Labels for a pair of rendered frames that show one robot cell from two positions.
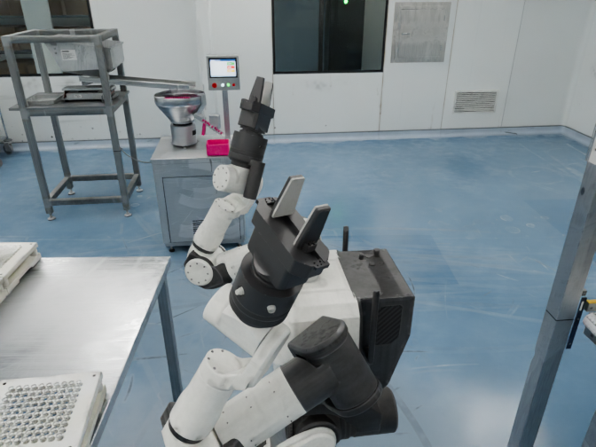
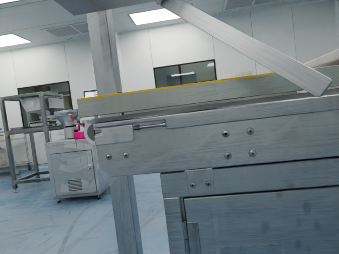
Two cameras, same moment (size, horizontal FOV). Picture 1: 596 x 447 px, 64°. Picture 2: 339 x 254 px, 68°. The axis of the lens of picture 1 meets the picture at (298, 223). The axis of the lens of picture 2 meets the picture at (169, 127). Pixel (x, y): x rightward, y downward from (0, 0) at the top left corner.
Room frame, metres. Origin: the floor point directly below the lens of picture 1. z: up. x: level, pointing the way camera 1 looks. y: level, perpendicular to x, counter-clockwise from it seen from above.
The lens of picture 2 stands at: (0.52, -1.16, 0.94)
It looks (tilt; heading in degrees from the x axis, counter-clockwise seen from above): 3 degrees down; 13
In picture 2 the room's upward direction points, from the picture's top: 7 degrees counter-clockwise
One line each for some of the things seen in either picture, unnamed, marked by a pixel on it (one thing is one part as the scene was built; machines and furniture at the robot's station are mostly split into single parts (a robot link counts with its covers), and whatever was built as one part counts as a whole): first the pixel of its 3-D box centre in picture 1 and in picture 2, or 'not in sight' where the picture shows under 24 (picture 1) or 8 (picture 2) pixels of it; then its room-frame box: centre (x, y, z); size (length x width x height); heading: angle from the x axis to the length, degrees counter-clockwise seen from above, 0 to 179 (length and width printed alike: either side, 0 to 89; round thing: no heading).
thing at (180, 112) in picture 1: (191, 119); (74, 124); (3.52, 0.79, 0.95); 0.49 x 0.36 x 0.37; 96
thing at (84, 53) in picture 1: (110, 130); (47, 140); (3.92, 1.56, 0.75); 1.43 x 1.06 x 1.50; 96
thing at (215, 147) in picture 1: (218, 147); (82, 135); (3.29, 0.57, 0.80); 0.16 x 0.12 x 0.09; 96
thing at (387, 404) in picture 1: (340, 406); not in sight; (0.89, -0.11, 0.88); 0.28 x 0.13 x 0.18; 98
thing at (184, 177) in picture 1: (203, 192); (82, 166); (3.47, 0.74, 0.38); 0.63 x 0.57 x 0.76; 96
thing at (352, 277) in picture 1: (332, 323); not in sight; (0.89, -0.08, 1.15); 0.34 x 0.30 x 0.36; 8
